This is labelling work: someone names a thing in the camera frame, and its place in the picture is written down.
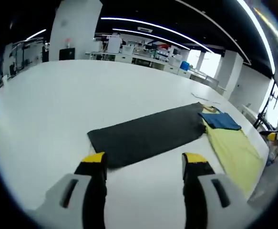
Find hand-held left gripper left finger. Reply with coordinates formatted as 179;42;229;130
35;152;108;229

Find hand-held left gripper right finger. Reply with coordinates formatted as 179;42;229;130
181;152;260;229

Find yellow blue grey garment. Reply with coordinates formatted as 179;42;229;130
87;102;264;199

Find black tripod stand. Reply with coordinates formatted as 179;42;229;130
253;83;278;131

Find white square pillar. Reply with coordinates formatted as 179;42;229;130
223;51;245;100
49;0;103;63

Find black box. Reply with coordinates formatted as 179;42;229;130
59;47;76;61

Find row of white counters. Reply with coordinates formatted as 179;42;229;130
85;51;227;93

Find tall white cabinet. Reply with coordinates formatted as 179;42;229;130
107;35;123;53

